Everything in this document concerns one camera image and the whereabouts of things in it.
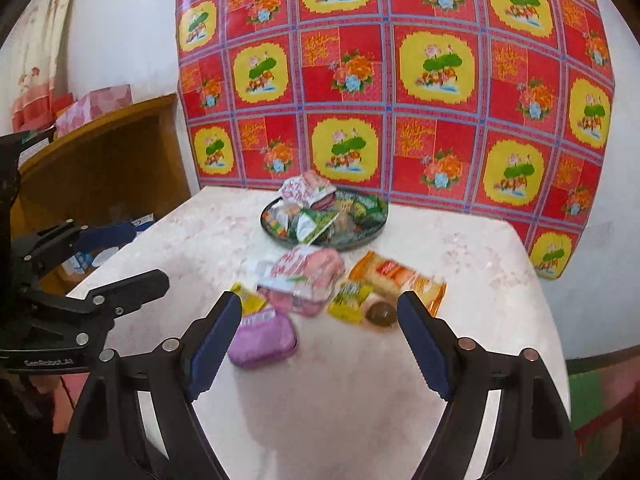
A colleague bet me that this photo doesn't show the small white carton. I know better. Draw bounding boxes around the small white carton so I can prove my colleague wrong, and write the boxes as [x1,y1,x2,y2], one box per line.
[65,212,161,275]

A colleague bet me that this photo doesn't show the packaged brown egg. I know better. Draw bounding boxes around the packaged brown egg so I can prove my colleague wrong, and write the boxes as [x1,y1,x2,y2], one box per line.
[362,297,401,332]

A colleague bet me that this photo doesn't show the pink printed snack packet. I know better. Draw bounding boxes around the pink printed snack packet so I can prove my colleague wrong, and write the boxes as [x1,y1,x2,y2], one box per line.
[278,170,337,211]
[256,246,347,318]

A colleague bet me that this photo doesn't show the purple snack packet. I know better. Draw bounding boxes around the purple snack packet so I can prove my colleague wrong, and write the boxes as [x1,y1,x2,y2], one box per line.
[227,307,298,370]

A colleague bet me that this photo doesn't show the green snack packet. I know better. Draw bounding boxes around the green snack packet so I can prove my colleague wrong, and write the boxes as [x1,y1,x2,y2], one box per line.
[295,207,341,246]
[350,194,390,226]

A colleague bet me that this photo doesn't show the orange snack packet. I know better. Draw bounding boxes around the orange snack packet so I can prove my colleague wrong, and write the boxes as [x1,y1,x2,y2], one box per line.
[347,251,447,318]

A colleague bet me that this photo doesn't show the red floral wall cloth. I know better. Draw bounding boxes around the red floral wall cloth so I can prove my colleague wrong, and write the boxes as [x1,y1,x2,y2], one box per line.
[176,0,616,281]

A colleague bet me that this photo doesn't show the blue patterned plate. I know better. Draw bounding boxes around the blue patterned plate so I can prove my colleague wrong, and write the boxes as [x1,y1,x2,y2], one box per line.
[260,187,391,251]

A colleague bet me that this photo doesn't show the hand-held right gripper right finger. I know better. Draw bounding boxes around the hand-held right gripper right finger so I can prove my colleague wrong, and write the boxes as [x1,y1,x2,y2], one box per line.
[396,290,583,480]

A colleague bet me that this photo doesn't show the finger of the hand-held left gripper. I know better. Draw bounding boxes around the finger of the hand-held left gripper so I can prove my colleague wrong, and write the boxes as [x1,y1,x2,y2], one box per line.
[70,269,171,318]
[15,220,138,286]

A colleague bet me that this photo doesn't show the floral curtain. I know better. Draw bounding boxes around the floral curtain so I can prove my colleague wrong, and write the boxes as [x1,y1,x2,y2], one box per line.
[0,0,86,111]

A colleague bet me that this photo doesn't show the clear striped-edge snack packet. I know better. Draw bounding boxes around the clear striped-edge snack packet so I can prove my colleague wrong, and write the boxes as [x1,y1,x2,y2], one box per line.
[265,200,301,238]

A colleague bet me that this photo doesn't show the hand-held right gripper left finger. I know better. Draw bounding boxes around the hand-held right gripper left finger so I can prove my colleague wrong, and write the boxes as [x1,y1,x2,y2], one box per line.
[57,290,244,480]

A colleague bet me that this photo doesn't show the wooden cabinet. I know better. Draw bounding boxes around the wooden cabinet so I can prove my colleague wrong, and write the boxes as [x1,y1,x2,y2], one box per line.
[10,92,193,281]

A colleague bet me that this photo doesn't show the pink box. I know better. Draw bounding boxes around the pink box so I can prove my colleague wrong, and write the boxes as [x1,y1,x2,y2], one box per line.
[55,84,133,136]

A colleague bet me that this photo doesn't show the small yellow snack packet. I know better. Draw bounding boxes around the small yellow snack packet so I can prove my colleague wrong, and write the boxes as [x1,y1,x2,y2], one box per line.
[229,282,261,317]

